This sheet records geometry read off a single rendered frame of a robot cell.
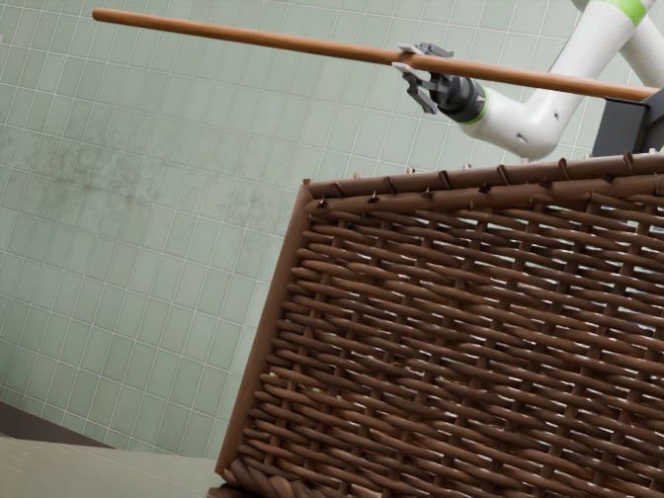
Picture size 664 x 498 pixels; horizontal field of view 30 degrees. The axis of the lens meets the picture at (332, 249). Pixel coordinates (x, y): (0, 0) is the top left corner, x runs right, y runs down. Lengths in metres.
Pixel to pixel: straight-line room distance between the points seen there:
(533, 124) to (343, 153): 1.39
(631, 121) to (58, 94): 3.60
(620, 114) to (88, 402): 3.22
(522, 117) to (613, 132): 1.36
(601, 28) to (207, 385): 1.88
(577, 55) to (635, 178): 2.09
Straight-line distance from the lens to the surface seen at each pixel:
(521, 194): 0.55
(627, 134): 1.20
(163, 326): 4.09
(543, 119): 2.55
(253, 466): 0.60
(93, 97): 4.52
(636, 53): 2.91
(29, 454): 0.54
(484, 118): 2.58
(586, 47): 2.63
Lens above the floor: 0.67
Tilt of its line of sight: 4 degrees up
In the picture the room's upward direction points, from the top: 17 degrees clockwise
